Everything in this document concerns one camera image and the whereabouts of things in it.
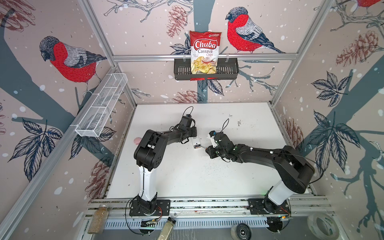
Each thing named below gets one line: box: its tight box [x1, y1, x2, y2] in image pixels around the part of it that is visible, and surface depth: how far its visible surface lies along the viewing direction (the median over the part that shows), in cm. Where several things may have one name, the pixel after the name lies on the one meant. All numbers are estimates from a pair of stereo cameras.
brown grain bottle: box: [87, 204, 109, 234], surface depth 69 cm
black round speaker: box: [230, 223, 253, 240], surface depth 60 cm
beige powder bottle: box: [157, 216, 177, 240], surface depth 66 cm
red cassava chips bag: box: [189, 30, 222, 81], surface depth 86 cm
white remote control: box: [190, 136, 201, 149], surface depth 99 cm
